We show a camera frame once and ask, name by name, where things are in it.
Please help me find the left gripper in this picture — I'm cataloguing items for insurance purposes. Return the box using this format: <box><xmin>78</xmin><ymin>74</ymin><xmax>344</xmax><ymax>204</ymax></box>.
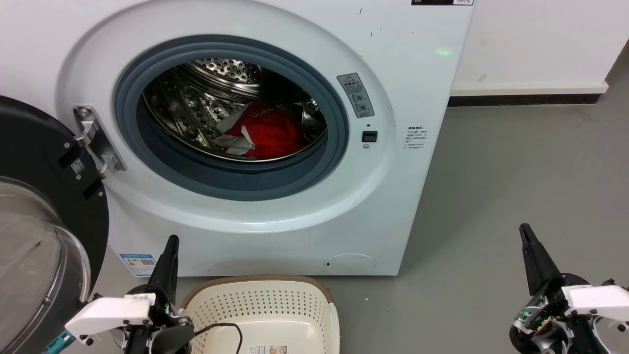
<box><xmin>123</xmin><ymin>236</ymin><xmax>196</xmax><ymax>354</ymax></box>

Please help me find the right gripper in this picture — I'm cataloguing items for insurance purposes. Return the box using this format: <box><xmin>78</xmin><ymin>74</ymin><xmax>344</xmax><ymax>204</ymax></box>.
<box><xmin>510</xmin><ymin>224</ymin><xmax>598</xmax><ymax>354</ymax></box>

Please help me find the red and white garment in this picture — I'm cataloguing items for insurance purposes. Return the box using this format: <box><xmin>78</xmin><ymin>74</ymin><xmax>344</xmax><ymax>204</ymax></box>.
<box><xmin>212</xmin><ymin>101</ymin><xmax>305</xmax><ymax>160</ymax></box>

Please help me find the cream perforated laundry basket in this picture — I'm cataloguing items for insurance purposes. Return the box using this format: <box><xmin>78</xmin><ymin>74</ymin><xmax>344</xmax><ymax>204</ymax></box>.
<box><xmin>178</xmin><ymin>274</ymin><xmax>341</xmax><ymax>354</ymax></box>

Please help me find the black washer door with glass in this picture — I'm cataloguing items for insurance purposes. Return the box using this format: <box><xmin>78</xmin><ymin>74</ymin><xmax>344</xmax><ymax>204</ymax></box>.
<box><xmin>0</xmin><ymin>95</ymin><xmax>110</xmax><ymax>354</ymax></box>

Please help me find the blue energy label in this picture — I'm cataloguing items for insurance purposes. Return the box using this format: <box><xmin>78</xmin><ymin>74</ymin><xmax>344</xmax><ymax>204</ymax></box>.
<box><xmin>119</xmin><ymin>253</ymin><xmax>158</xmax><ymax>277</ymax></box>

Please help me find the grey rubber door gasket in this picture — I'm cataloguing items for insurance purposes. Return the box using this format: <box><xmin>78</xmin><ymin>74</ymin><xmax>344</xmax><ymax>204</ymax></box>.
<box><xmin>114</xmin><ymin>34</ymin><xmax>349</xmax><ymax>201</ymax></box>

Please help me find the teal connector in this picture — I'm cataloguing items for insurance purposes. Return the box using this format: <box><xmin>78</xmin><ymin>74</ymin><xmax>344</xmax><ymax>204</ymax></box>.
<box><xmin>47</xmin><ymin>332</ymin><xmax>75</xmax><ymax>354</ymax></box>

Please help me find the white front-load washing machine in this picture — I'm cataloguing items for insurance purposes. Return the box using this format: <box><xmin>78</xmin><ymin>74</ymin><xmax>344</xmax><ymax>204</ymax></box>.
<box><xmin>0</xmin><ymin>0</ymin><xmax>476</xmax><ymax>277</ymax></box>

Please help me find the metal door hinge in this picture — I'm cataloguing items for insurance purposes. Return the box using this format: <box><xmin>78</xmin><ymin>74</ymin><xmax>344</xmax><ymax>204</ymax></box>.
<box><xmin>73</xmin><ymin>105</ymin><xmax>127</xmax><ymax>178</ymax></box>

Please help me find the perforated steel drum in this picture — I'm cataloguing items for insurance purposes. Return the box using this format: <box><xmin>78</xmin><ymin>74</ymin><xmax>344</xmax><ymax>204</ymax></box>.
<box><xmin>143</xmin><ymin>58</ymin><xmax>328</xmax><ymax>163</ymax></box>

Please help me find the white and black baseboard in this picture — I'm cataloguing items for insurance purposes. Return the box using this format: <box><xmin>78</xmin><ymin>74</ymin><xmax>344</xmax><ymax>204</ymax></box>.
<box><xmin>448</xmin><ymin>81</ymin><xmax>609</xmax><ymax>107</ymax></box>

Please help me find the round drain filter cover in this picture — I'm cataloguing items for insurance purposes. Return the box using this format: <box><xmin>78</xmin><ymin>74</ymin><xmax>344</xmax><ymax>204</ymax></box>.
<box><xmin>324</xmin><ymin>253</ymin><xmax>377</xmax><ymax>275</ymax></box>

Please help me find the grey warning sticker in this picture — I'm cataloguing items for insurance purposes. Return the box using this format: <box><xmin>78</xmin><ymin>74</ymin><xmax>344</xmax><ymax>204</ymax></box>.
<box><xmin>337</xmin><ymin>73</ymin><xmax>375</xmax><ymax>118</ymax></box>

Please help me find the thin black cable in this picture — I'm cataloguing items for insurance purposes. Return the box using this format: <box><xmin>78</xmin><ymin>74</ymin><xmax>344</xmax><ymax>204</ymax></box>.
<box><xmin>194</xmin><ymin>322</ymin><xmax>244</xmax><ymax>354</ymax></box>

